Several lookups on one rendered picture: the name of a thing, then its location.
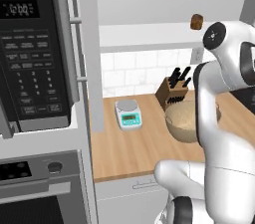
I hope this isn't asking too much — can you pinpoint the grey bar handle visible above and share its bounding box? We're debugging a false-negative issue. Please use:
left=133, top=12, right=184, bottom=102
left=68, top=0, right=88, bottom=84

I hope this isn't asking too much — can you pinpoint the grey built-in oven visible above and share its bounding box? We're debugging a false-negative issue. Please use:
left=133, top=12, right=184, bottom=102
left=0, top=149, right=92, bottom=224

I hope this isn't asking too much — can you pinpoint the tan woven basket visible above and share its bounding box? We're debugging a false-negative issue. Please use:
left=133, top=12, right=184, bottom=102
left=164, top=100, right=222, bottom=144

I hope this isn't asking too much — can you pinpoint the white wall socket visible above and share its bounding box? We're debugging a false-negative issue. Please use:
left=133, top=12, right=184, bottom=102
left=190, top=47, right=204, bottom=65

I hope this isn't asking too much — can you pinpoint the wooden knife block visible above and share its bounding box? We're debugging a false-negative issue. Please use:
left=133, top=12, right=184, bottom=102
left=154, top=66, right=194, bottom=112

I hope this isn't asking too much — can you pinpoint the grey microwave door handle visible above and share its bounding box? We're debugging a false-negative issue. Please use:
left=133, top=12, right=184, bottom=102
left=54, top=0, right=81, bottom=104

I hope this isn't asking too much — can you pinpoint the brown wooden cabinet knob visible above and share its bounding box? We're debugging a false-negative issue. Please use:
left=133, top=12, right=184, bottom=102
left=190, top=13, right=204, bottom=31

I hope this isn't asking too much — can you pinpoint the white kitchen scale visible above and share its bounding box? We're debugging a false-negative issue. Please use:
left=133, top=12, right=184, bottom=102
left=114, top=99, right=143, bottom=132

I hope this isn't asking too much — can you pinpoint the black microwave oven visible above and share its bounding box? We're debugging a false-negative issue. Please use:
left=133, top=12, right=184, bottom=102
left=0, top=0, right=81, bottom=133

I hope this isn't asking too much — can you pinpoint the grey oven door handle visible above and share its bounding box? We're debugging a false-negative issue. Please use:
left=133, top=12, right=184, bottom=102
left=0, top=181, right=73, bottom=206

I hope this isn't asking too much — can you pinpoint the grey tall cabinet panel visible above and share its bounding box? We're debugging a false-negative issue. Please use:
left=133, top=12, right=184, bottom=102
left=77, top=0, right=106, bottom=133

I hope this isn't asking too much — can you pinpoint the black oven knob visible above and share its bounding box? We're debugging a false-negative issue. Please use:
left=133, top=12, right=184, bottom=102
left=47, top=161, right=64, bottom=174

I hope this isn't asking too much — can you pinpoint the grey drawer handle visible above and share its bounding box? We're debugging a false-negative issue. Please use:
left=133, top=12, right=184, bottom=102
left=131, top=181, right=161, bottom=190

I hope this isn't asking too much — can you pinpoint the white drawer front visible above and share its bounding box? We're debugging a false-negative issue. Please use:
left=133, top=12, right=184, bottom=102
left=94, top=173, right=171, bottom=224

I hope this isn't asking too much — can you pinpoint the black hob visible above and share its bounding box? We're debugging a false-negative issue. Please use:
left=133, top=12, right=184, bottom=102
left=230, top=87, right=255, bottom=115

